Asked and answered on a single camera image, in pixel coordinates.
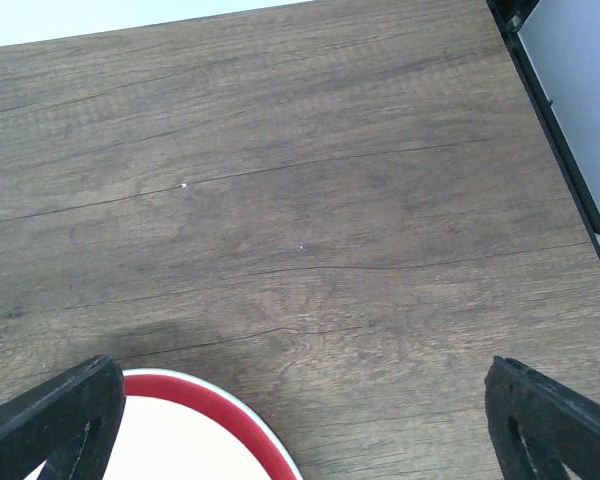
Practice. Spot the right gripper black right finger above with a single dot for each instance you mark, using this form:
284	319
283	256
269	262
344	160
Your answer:
539	428

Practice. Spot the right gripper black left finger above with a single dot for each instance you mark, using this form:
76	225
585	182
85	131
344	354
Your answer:
66	425

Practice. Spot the black aluminium enclosure frame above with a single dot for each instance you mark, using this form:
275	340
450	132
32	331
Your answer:
509	17

